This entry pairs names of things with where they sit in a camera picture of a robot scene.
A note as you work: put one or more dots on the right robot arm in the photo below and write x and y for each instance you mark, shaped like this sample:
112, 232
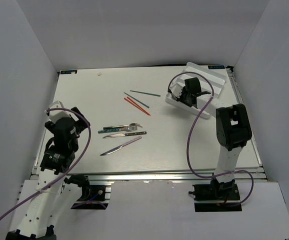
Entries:
232, 128

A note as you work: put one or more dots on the blue label sticker right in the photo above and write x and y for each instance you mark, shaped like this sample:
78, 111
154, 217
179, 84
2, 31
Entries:
216, 67

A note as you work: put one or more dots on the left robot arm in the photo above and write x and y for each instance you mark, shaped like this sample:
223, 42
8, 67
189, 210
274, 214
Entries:
55, 166

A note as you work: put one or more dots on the fork with dark handle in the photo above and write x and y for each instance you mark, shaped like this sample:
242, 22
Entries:
133, 124

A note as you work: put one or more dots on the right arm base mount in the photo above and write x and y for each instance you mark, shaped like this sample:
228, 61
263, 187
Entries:
208, 200

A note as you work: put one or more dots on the orange chopstick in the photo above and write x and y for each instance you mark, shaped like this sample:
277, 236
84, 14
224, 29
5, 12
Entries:
133, 105
138, 106

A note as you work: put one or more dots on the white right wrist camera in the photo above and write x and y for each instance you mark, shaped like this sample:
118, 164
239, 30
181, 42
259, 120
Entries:
176, 89

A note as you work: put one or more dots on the fork with green handle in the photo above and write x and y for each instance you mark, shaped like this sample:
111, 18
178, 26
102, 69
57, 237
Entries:
129, 128

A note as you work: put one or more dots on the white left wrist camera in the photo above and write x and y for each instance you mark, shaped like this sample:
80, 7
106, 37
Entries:
56, 115

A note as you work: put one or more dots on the white divided cutlery tray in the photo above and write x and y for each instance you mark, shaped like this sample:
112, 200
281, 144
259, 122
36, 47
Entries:
211, 80

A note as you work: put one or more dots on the knife with dark handle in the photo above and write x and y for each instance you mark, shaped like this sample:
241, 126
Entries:
131, 134

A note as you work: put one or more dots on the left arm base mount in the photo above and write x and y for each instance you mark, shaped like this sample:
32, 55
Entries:
92, 196

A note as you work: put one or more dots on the green chopstick far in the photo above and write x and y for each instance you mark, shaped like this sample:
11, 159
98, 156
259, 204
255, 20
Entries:
146, 93

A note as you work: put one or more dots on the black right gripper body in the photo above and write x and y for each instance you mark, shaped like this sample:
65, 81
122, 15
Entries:
184, 96

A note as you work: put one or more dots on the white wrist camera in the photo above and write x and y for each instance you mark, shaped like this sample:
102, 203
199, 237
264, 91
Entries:
56, 115
176, 89

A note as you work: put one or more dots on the green chopstick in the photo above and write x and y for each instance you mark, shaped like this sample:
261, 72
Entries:
138, 101
146, 93

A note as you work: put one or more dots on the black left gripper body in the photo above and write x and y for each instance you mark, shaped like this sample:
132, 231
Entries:
80, 124

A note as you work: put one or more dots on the green chopstick near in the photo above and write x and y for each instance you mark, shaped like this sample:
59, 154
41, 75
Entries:
138, 101

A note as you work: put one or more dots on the knife with pink handle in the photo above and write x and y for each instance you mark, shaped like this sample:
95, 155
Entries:
115, 149

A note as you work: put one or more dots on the orange chopstick left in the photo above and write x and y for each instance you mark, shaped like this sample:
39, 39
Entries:
133, 105

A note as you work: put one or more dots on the orange chopstick right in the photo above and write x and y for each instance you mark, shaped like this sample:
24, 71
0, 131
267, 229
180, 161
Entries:
138, 106

